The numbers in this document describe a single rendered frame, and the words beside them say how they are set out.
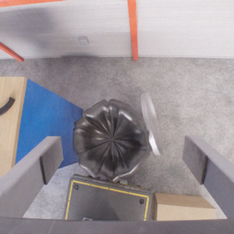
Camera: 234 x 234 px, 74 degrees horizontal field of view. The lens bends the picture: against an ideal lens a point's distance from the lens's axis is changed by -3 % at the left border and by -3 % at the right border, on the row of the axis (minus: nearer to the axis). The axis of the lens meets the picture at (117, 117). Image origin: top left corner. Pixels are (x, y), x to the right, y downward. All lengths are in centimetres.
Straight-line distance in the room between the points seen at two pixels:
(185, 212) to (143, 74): 134
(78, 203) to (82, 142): 61
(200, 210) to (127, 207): 57
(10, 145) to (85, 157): 43
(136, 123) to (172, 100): 80
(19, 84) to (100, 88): 101
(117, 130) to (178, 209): 80
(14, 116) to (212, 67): 182
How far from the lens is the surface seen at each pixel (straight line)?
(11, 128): 99
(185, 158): 17
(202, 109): 182
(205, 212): 157
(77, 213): 158
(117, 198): 145
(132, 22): 139
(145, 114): 117
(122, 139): 117
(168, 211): 150
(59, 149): 17
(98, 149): 116
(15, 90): 102
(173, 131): 171
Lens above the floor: 168
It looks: 78 degrees down
